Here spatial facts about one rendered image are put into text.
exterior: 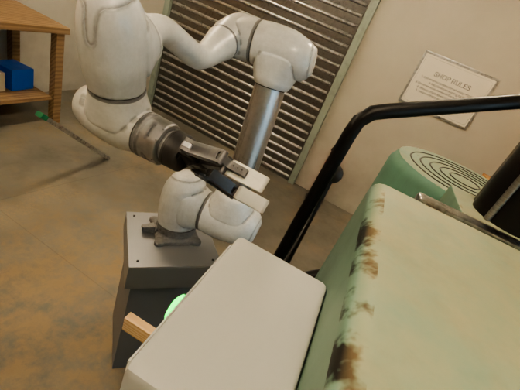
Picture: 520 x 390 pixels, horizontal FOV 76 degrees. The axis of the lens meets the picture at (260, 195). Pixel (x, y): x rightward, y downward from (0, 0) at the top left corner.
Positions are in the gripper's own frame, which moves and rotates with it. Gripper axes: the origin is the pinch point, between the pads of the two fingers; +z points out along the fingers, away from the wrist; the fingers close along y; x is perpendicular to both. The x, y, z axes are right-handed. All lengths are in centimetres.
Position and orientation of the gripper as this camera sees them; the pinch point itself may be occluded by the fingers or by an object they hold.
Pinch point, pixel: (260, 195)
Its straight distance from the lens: 61.8
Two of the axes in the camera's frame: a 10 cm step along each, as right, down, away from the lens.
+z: 8.7, 4.6, -1.6
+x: 4.9, -8.4, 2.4
